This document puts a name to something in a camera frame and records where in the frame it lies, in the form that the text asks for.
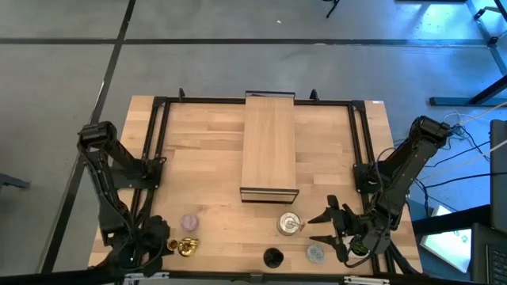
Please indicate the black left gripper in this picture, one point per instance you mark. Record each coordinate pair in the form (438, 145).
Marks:
(148, 243)

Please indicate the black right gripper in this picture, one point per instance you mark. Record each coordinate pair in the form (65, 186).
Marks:
(352, 227)

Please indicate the grey speckled round candle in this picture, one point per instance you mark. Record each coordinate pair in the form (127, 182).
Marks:
(315, 253)

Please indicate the round pink candle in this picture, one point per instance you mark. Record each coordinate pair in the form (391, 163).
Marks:
(189, 222)

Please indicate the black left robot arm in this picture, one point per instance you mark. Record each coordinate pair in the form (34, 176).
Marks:
(99, 178)

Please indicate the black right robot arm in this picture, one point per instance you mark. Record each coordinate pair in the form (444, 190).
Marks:
(400, 170)

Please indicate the black rig crossbar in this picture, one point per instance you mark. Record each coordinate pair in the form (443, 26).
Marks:
(59, 277)

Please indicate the white lit screen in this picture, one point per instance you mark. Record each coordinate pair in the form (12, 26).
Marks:
(447, 245)

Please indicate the black desk bar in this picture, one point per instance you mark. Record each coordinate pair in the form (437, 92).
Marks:
(451, 221)

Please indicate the grey chair base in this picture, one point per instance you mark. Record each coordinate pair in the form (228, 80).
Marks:
(12, 181)

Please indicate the black laptop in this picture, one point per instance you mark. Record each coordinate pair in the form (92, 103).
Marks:
(491, 257)

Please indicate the black monitor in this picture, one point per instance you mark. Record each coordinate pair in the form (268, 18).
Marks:
(499, 178)

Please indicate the black desk leg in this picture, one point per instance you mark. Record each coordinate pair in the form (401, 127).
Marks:
(491, 90)

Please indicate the black stand leg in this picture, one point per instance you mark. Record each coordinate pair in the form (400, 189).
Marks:
(332, 8)

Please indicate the silver metal bracket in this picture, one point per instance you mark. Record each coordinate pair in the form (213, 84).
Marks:
(146, 277)
(366, 280)

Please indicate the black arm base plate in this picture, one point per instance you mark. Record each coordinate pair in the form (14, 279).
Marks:
(362, 174)
(132, 182)

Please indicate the wooden shelf riser black frame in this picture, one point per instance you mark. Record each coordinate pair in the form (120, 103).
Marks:
(269, 142)

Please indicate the black metal table frame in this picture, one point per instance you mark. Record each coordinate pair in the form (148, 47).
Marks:
(206, 101)

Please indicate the grey metal table frame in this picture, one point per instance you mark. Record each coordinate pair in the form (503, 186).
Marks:
(481, 27)

